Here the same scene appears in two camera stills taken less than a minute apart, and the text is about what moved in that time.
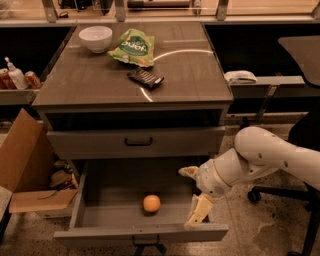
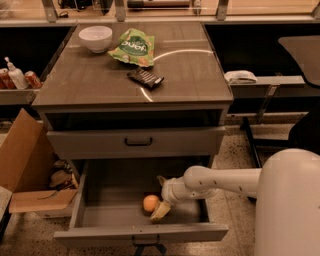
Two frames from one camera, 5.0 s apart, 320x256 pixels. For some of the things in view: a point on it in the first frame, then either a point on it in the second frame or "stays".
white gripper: (209, 177) -> (169, 192)
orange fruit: (151, 203) stays
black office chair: (305, 53) stays
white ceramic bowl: (97, 39) stays
